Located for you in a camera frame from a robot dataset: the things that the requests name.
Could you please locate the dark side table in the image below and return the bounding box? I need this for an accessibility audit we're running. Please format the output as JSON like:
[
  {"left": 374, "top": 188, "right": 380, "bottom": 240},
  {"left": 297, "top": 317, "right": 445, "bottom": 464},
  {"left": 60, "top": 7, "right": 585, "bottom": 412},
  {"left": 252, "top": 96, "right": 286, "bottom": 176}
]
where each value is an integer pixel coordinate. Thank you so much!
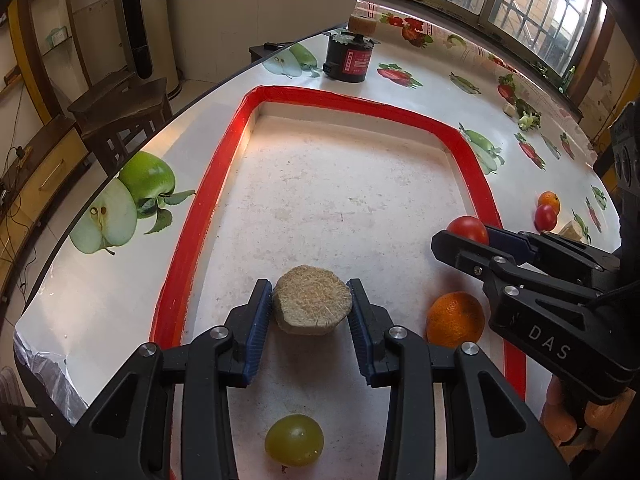
[{"left": 248, "top": 42, "right": 291, "bottom": 63}]

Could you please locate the wall shelf unit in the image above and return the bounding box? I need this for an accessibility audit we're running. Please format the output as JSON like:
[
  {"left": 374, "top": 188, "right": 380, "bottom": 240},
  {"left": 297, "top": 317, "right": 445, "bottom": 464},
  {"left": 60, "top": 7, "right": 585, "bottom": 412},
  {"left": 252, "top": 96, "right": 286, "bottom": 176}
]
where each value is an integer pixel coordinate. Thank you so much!
[{"left": 0, "top": 0, "right": 81, "bottom": 126}]

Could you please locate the red tomato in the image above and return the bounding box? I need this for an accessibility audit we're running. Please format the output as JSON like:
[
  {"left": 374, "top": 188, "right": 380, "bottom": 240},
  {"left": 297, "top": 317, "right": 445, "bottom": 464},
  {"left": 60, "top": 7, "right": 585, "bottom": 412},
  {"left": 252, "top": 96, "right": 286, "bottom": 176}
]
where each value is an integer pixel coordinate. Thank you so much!
[
  {"left": 446, "top": 215, "right": 490, "bottom": 247},
  {"left": 534, "top": 203, "right": 558, "bottom": 232}
]

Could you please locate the green grape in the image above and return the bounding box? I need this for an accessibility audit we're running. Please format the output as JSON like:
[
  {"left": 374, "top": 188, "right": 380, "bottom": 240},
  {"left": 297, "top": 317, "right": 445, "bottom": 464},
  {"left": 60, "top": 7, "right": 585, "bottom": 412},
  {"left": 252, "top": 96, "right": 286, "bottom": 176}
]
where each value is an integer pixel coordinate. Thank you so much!
[{"left": 264, "top": 414, "right": 325, "bottom": 467}]

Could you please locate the large octagonal beige block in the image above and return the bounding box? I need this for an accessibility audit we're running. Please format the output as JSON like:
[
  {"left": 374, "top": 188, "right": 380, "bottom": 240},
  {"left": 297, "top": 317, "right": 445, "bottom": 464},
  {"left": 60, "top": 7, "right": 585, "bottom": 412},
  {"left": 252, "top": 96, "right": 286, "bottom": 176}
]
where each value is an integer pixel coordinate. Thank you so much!
[{"left": 272, "top": 265, "right": 354, "bottom": 337}]

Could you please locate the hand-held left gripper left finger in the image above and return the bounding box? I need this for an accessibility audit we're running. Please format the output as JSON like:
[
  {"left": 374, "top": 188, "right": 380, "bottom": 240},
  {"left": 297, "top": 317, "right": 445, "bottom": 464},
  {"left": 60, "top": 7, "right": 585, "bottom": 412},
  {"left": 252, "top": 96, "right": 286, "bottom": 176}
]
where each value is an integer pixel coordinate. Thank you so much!
[{"left": 47, "top": 278, "right": 275, "bottom": 480}]

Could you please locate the wooden chair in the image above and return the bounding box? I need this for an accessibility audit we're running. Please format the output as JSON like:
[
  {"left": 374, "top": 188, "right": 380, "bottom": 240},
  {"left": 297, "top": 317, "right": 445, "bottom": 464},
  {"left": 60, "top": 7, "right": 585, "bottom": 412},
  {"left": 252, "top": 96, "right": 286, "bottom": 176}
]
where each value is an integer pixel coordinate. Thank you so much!
[{"left": 0, "top": 365, "right": 56, "bottom": 480}]

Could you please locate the black canister with red label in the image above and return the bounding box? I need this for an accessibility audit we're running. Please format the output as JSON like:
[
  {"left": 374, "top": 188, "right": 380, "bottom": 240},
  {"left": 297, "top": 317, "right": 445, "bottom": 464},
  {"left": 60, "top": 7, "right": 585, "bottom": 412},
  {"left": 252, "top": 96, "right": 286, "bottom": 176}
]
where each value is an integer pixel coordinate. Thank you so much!
[{"left": 322, "top": 31, "right": 372, "bottom": 85}]

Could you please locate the yellow low cabinet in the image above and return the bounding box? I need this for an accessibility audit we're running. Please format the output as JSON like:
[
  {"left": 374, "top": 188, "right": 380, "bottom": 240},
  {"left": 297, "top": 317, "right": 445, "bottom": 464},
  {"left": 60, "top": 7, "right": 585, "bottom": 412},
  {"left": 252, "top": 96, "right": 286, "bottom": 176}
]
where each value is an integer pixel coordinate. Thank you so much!
[{"left": 0, "top": 115, "right": 93, "bottom": 301}]

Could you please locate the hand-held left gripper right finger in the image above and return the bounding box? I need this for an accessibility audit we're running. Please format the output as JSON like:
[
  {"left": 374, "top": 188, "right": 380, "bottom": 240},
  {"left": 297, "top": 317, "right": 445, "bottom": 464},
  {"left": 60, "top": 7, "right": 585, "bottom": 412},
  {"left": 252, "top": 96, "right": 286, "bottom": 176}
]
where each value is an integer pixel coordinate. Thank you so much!
[{"left": 346, "top": 278, "right": 571, "bottom": 480}]

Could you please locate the person's right hand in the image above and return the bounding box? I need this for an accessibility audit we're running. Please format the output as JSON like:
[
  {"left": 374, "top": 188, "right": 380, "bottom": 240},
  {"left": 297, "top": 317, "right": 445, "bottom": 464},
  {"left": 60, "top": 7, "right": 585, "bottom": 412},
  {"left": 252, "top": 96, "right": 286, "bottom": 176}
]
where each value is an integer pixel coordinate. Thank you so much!
[{"left": 541, "top": 376, "right": 633, "bottom": 445}]

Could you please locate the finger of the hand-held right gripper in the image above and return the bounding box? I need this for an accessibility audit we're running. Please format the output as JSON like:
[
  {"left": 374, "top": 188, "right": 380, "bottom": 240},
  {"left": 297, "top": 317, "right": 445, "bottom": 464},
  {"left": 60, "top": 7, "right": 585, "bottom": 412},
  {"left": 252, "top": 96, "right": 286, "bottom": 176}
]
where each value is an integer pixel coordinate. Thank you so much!
[
  {"left": 484, "top": 225, "right": 622, "bottom": 288},
  {"left": 431, "top": 230, "right": 596, "bottom": 306}
]

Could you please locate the fruit print tablecloth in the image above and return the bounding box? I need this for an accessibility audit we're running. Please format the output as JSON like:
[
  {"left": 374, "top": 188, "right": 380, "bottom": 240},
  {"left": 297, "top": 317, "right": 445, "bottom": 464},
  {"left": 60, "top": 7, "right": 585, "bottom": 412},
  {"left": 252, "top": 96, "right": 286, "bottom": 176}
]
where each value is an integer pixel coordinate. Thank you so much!
[{"left": 14, "top": 2, "right": 623, "bottom": 480}]

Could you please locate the red-rimmed white tray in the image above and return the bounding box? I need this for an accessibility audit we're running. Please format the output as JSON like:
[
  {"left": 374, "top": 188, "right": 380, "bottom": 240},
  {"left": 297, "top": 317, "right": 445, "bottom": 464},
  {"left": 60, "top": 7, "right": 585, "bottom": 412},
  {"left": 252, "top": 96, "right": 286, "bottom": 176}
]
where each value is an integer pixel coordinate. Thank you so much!
[{"left": 149, "top": 86, "right": 528, "bottom": 480}]

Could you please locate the beige standing air conditioner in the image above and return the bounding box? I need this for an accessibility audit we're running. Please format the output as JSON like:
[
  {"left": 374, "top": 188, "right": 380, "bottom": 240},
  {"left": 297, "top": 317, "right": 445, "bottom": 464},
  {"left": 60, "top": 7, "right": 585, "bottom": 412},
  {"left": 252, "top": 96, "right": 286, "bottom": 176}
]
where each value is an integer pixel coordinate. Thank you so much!
[{"left": 65, "top": 0, "right": 183, "bottom": 101}]

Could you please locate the dark wooden stool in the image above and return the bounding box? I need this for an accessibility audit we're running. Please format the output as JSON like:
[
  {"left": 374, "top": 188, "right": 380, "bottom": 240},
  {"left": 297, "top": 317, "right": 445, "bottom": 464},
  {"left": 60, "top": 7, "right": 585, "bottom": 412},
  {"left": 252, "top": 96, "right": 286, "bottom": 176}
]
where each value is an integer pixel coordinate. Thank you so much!
[{"left": 67, "top": 77, "right": 173, "bottom": 176}]

